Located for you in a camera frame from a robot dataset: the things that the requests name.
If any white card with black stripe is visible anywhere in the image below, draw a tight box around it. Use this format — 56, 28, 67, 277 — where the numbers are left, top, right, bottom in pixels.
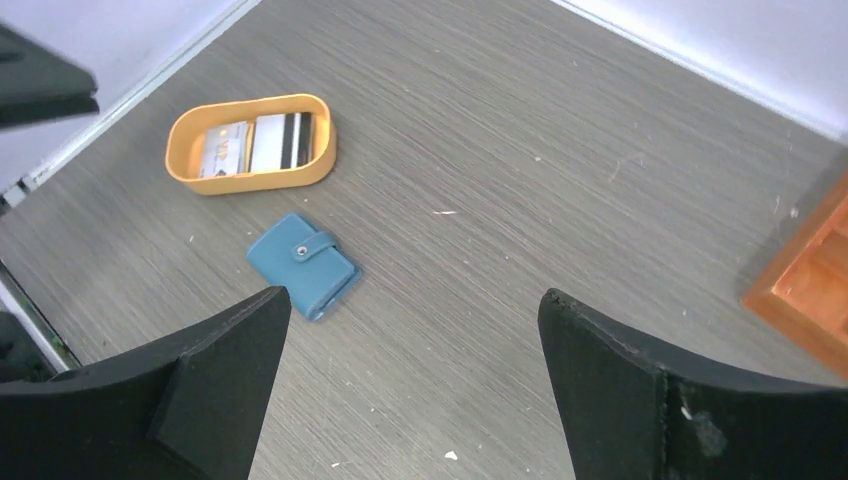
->
248, 112, 314, 173

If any orange compartment organizer box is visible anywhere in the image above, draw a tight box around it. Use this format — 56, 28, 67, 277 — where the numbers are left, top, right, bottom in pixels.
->
740, 176, 847, 378

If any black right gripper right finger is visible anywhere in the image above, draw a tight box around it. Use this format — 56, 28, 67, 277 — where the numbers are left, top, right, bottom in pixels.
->
538, 289, 847, 480

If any orange oval plastic tray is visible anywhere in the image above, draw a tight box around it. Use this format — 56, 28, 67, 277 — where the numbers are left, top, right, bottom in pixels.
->
164, 93, 337, 196

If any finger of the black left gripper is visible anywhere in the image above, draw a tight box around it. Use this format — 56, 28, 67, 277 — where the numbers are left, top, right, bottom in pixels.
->
1, 24, 99, 130

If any silver VIP card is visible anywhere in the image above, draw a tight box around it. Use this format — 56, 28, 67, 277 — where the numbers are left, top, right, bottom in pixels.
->
198, 121, 255, 178

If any blue leather card holder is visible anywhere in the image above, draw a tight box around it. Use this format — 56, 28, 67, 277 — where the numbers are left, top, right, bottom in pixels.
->
246, 212, 362, 322

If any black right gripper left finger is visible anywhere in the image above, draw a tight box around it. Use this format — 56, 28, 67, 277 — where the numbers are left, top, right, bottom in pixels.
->
1, 287, 291, 479

